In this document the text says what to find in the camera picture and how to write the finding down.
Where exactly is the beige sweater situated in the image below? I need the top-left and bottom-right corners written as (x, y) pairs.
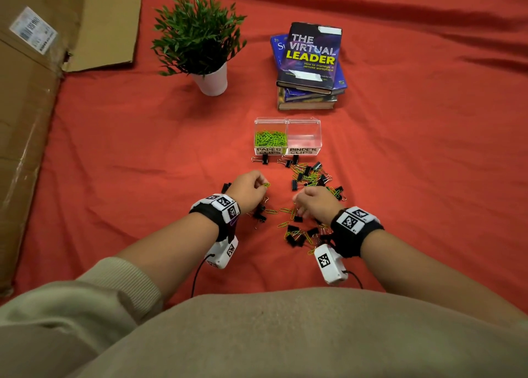
top-left (0, 256), bottom-right (528, 378)

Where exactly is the right black marker wristband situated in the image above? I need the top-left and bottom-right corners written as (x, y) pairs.
top-left (329, 206), bottom-right (385, 259)

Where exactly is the brown cardboard box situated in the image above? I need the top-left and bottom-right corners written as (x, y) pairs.
top-left (0, 0), bottom-right (144, 298)

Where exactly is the person's left forearm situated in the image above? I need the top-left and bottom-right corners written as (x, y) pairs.
top-left (115, 212), bottom-right (219, 302)

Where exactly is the olive brown book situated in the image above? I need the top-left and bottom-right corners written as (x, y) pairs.
top-left (277, 85), bottom-right (339, 112)

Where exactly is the blue and yellow book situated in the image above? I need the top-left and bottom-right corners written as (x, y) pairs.
top-left (283, 86), bottom-right (339, 102)

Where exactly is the left black marker wristband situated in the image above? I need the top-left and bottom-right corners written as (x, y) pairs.
top-left (189, 193), bottom-right (241, 242)

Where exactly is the person's right hand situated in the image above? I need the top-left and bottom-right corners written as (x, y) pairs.
top-left (293, 185), bottom-right (345, 226)

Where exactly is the black marker wristband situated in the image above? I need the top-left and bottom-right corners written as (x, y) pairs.
top-left (329, 206), bottom-right (385, 259)
top-left (189, 193), bottom-right (241, 242)

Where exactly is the green plant in white pot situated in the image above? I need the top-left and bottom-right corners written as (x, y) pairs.
top-left (151, 0), bottom-right (248, 97)

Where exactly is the black camera cable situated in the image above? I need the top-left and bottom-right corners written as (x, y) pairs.
top-left (344, 270), bottom-right (364, 290)
top-left (190, 254), bottom-right (215, 298)

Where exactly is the pile of green paper clips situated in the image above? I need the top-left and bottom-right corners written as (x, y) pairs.
top-left (263, 163), bottom-right (345, 255)
top-left (254, 130), bottom-right (288, 147)

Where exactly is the cluster of black binder clips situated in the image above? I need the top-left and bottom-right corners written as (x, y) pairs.
top-left (221, 182), bottom-right (269, 226)

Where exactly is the person's right forearm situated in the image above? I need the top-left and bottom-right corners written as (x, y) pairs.
top-left (361, 229), bottom-right (528, 327)

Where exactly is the black book with yellow print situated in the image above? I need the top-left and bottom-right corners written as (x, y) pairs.
top-left (275, 21), bottom-right (343, 95)

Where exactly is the left black camera cable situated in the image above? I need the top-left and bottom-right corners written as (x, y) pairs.
top-left (190, 254), bottom-right (215, 298)

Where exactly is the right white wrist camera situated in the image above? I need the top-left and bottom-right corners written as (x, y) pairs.
top-left (313, 244), bottom-right (349, 287)

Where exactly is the person's left hand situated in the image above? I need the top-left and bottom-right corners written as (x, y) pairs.
top-left (224, 170), bottom-right (271, 216)

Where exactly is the clear two-compartment plastic box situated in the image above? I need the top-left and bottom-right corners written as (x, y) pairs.
top-left (253, 117), bottom-right (322, 156)

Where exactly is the red cloth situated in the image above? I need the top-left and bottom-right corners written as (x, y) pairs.
top-left (12, 0), bottom-right (528, 315)

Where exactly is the pile of black binder clips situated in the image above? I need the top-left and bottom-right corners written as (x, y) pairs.
top-left (250, 154), bottom-right (347, 249)

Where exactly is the right black camera cable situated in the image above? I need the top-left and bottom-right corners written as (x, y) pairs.
top-left (344, 270), bottom-right (364, 290)

